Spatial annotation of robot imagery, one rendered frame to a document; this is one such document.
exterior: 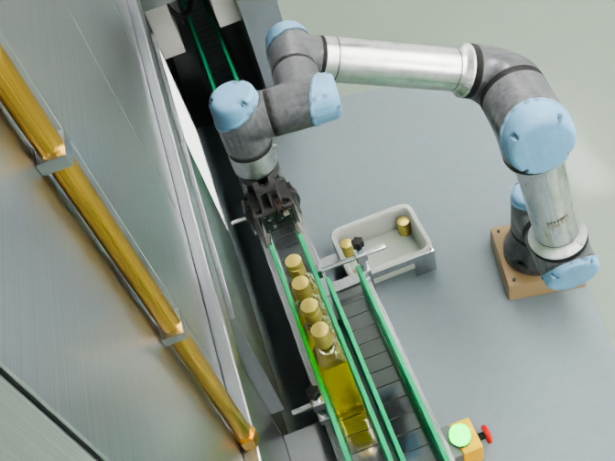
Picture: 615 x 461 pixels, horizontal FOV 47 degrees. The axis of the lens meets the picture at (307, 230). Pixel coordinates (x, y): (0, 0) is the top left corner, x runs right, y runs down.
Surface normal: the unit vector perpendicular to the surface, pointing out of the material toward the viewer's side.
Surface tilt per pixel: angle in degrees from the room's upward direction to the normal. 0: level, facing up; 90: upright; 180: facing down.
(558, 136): 83
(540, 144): 83
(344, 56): 51
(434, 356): 0
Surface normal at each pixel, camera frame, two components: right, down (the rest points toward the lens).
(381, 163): -0.21, -0.62
